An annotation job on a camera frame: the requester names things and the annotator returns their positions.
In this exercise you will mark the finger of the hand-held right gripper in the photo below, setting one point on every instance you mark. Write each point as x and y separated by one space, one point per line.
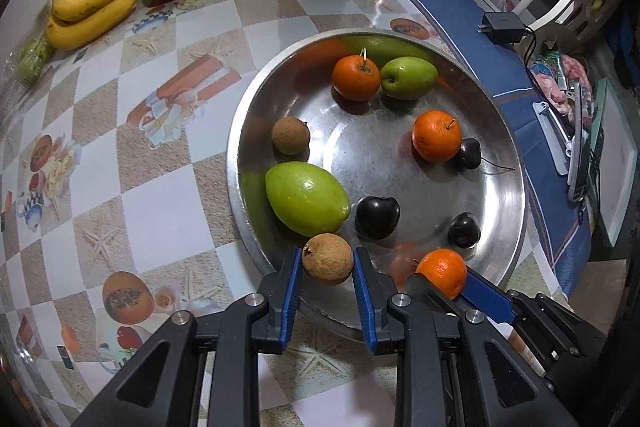
430 294
487 297

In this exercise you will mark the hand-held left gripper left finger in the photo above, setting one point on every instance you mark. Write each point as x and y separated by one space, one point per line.
291 292

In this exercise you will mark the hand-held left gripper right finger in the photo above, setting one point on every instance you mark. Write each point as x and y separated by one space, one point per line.
362 297

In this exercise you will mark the orange tangerine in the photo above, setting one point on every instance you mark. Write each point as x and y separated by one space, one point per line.
436 136
356 78
442 272

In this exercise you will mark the brown longan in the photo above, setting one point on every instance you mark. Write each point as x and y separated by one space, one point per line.
327 258
290 135

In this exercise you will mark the dark purple plum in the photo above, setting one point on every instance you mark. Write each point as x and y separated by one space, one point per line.
377 217

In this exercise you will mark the green jujube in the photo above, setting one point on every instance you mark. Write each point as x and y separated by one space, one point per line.
408 78
306 198

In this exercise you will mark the round steel plate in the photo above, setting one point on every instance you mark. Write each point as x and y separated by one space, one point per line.
370 157

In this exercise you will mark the small dark cherry with stem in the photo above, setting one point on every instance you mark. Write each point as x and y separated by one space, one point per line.
470 152

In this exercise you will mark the checkered printed tablecloth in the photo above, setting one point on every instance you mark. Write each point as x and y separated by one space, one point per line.
150 207

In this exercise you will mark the floral printed bag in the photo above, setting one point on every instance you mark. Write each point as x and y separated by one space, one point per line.
552 82

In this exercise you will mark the black power adapter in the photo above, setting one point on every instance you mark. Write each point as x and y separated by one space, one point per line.
502 27

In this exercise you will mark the small green fruit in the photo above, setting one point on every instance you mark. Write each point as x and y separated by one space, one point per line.
34 57

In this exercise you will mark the clear plastic bag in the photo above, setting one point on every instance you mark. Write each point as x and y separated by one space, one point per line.
12 82

